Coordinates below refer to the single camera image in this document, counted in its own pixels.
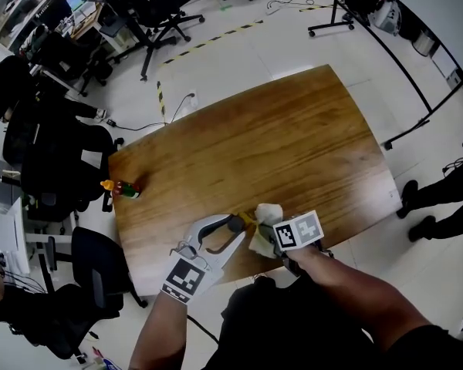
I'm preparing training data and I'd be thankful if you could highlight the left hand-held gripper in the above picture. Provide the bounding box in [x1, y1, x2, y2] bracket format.
[160, 214, 248, 304]

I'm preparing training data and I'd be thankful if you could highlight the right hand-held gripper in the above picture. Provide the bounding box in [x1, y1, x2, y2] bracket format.
[269, 210, 335, 277]

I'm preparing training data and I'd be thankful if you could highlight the yellow spray bottle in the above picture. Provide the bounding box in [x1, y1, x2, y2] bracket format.
[226, 210, 264, 241]

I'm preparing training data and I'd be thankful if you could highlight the white cloth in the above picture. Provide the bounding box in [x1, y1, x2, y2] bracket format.
[248, 202, 286, 261]

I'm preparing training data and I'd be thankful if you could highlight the hot sauce bottle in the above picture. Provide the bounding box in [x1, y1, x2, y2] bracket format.
[99, 178, 142, 201]

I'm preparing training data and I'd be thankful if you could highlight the person's right forearm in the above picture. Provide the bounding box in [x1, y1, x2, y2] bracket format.
[287, 243, 431, 352]

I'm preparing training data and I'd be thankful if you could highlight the person's left forearm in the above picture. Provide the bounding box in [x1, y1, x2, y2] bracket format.
[127, 291, 189, 370]

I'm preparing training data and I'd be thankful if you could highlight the person's black clothing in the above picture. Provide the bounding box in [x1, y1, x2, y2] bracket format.
[202, 274, 463, 370]

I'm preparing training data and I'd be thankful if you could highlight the short yellow black floor tape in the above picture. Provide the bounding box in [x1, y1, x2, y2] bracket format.
[155, 80, 167, 125]
[298, 3, 333, 13]

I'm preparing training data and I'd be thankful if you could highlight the white side desk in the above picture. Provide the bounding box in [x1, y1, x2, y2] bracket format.
[21, 194, 78, 296]

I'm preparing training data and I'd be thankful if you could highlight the long yellow black floor tape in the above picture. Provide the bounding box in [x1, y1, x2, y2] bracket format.
[158, 19, 264, 68]

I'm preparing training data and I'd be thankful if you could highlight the metal trash bin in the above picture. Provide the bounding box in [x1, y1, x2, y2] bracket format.
[411, 28, 438, 58]

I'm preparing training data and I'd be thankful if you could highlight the wooden desk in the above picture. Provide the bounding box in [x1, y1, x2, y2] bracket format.
[61, 2, 106, 42]

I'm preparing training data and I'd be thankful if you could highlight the large whiteboard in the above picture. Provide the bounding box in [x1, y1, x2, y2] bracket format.
[364, 0, 463, 72]

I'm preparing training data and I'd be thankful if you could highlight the white shelf unit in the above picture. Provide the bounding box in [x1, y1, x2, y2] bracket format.
[0, 0, 76, 52]

